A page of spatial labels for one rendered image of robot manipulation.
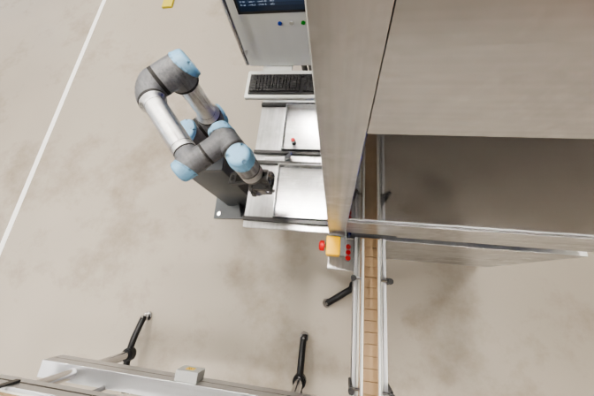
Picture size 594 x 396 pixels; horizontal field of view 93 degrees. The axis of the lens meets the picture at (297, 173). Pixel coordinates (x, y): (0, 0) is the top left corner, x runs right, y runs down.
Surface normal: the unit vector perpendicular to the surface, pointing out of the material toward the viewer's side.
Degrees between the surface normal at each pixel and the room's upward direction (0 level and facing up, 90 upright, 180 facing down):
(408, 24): 90
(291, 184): 0
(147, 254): 0
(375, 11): 90
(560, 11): 90
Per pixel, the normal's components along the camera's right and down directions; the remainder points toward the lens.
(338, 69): -0.10, 0.93
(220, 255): -0.12, -0.37
